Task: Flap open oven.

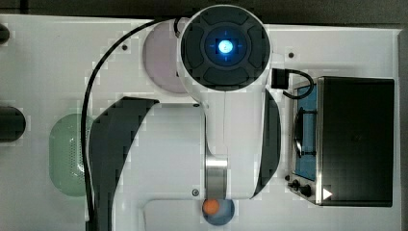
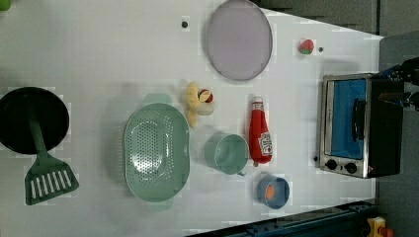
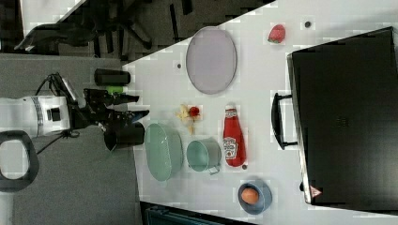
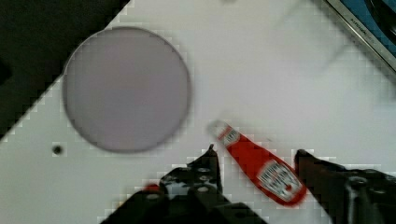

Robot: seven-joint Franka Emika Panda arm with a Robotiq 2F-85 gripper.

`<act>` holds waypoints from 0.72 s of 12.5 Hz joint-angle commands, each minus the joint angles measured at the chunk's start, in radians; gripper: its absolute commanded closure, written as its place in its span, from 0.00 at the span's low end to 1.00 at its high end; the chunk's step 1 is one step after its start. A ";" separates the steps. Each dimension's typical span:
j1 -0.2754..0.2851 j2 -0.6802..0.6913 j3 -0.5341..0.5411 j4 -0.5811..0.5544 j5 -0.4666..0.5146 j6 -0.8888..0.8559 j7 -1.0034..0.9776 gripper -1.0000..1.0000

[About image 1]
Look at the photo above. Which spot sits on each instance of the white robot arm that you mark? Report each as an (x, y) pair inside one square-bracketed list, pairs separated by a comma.
[(224, 144)]

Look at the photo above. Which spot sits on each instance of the blue bowl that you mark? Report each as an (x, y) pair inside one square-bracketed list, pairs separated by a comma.
[(224, 215)]

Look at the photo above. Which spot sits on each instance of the black camera box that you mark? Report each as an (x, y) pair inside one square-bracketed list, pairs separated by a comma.
[(279, 79)]

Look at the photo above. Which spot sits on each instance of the black cylinder cup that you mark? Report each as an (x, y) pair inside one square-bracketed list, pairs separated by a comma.
[(12, 124)]

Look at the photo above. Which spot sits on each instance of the black cylinder on table edge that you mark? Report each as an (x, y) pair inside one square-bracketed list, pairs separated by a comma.
[(4, 34)]

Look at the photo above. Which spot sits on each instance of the green perforated colander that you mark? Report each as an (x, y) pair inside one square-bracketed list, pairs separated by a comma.
[(66, 167)]

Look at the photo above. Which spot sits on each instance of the orange egg toy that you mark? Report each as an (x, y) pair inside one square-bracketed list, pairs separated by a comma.
[(210, 207)]

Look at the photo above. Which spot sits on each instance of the lilac oval plate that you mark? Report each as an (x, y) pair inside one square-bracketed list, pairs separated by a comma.
[(160, 57)]

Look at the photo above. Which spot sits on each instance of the blue oven door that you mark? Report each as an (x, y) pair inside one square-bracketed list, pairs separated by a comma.
[(304, 138)]

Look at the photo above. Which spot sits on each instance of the black toaster oven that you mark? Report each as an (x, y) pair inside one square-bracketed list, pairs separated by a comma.
[(355, 144)]

